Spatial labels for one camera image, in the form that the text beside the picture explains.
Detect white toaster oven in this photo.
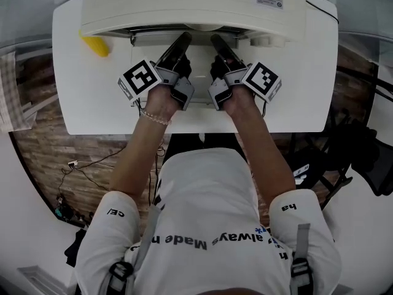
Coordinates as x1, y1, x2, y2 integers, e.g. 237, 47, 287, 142
80, 0, 308, 106

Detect person's left hand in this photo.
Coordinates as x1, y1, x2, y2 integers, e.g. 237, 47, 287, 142
142, 84, 182, 122

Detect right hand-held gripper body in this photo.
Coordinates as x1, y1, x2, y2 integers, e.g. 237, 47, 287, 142
208, 55, 282, 111

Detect person's left forearm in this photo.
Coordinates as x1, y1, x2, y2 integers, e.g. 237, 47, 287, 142
109, 112, 173, 199

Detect grey harness strap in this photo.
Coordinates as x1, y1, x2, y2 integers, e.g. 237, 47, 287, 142
290, 222, 314, 295
106, 204, 162, 295

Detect person's right forearm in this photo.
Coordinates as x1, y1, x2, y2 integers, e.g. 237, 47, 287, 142
235, 112, 297, 208

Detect white printed t-shirt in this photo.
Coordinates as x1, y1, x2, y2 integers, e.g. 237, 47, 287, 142
73, 147, 342, 295

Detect black trousers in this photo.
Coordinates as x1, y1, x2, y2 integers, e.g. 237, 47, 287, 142
167, 132, 249, 165

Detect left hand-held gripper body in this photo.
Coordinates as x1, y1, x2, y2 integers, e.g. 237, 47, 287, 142
117, 57, 196, 111

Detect grey right harness strap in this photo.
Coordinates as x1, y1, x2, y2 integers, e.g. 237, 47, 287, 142
290, 222, 314, 295

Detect black floor cable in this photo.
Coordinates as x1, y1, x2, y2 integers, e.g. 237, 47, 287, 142
56, 144, 126, 202

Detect pile of plugs and adapters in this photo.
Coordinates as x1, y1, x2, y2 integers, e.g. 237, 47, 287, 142
53, 195, 93, 227

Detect grey left harness strap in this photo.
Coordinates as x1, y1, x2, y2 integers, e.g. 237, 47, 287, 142
106, 204, 162, 295

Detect thin black cable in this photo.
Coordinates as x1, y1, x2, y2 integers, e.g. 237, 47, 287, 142
305, 0, 340, 26

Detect black metal rack frame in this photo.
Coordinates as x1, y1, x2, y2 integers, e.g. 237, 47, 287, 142
319, 63, 393, 211

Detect person's right hand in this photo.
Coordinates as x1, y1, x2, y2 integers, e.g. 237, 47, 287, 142
225, 83, 262, 119

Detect pink bead bracelet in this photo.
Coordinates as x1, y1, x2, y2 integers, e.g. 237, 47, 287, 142
140, 109, 172, 126

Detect white table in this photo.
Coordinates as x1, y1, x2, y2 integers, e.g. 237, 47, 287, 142
51, 0, 339, 136

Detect yellow corn cob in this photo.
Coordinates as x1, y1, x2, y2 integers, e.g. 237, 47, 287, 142
78, 29, 112, 58

